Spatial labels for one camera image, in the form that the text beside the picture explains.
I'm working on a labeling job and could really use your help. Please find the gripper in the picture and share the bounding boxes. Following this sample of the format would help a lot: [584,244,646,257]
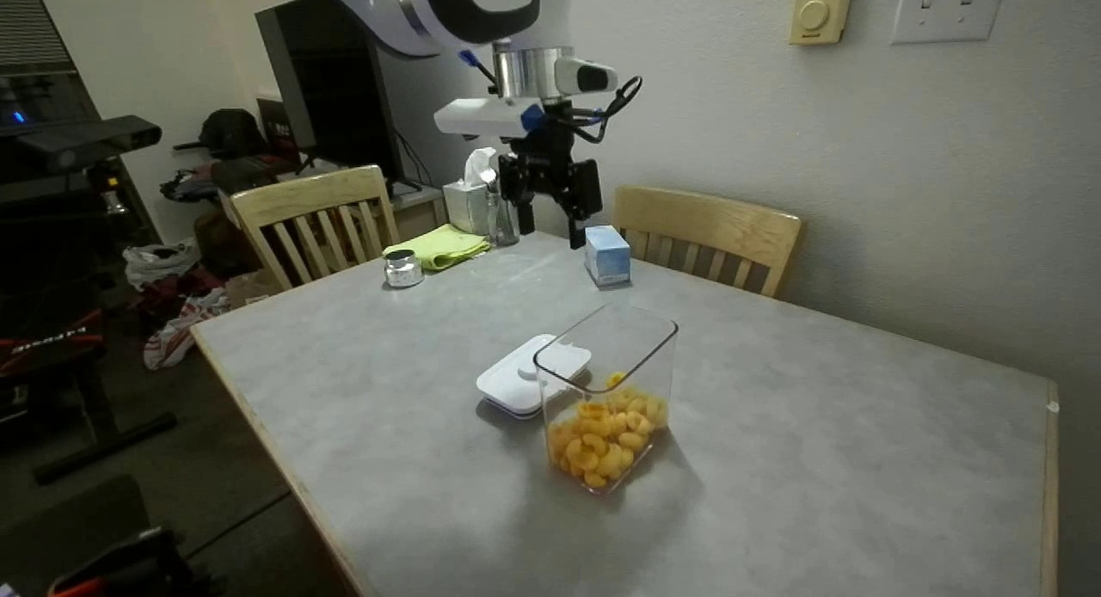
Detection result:
[499,103,604,250]

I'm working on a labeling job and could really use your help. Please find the white container lid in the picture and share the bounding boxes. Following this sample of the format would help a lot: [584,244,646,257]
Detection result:
[476,333,594,420]

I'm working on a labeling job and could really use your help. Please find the clear glass bottle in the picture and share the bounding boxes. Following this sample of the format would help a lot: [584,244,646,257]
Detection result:
[483,169,520,247]

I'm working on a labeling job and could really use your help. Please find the small blue box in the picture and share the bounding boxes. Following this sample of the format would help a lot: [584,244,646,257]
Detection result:
[584,225,631,287]

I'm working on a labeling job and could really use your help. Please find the tissue box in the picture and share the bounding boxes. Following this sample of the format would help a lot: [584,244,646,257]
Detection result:
[443,147,500,235]

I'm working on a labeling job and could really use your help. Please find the yellow-green cloth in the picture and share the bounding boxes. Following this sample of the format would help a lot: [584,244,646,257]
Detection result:
[383,224,491,272]

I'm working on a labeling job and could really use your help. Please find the wooden chair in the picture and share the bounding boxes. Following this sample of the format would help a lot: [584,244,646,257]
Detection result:
[230,164,401,292]
[612,185,803,299]

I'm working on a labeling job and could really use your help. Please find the clear plastic container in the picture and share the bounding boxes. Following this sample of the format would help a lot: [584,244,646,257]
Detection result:
[533,303,680,496]

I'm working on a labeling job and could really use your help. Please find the small silver jar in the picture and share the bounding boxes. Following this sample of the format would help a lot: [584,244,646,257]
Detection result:
[383,249,425,289]

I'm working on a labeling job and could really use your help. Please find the heap of yellow pasta shells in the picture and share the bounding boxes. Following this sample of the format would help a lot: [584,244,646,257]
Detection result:
[547,372,670,492]

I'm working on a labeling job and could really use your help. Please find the television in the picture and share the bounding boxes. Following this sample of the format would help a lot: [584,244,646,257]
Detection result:
[255,0,407,187]

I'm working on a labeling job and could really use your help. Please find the beige thermostat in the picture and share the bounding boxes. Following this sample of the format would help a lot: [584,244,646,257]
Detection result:
[789,0,852,46]

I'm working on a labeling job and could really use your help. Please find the black backpack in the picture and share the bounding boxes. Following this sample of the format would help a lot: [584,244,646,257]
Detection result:
[198,108,269,161]

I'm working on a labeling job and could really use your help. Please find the pile of clothes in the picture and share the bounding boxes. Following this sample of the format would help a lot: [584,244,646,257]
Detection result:
[123,238,231,372]

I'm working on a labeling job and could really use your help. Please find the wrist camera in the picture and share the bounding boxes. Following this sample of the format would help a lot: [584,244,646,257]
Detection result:
[433,96,548,139]

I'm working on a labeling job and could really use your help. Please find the white wall switch plate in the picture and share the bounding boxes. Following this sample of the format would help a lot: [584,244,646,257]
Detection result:
[890,0,1009,46]

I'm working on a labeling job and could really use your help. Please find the camera on mount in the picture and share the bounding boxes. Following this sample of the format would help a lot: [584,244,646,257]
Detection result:
[26,114,163,215]

